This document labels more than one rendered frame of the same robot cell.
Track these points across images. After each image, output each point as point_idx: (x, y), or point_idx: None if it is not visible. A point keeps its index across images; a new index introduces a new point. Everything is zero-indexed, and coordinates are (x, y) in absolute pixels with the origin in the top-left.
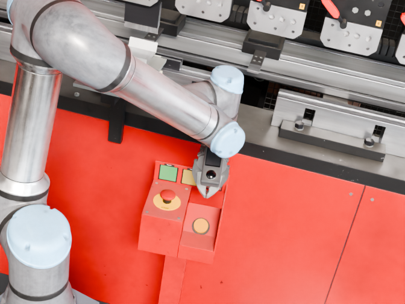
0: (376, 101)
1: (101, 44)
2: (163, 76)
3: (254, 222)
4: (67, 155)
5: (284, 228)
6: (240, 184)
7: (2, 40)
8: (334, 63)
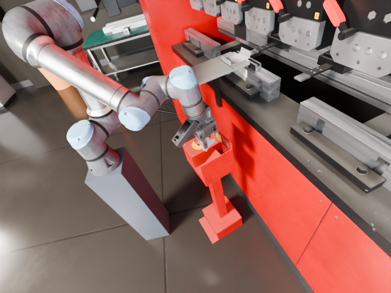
0: None
1: (8, 35)
2: (68, 63)
3: (269, 178)
4: (212, 106)
5: (283, 192)
6: (262, 153)
7: (204, 46)
8: None
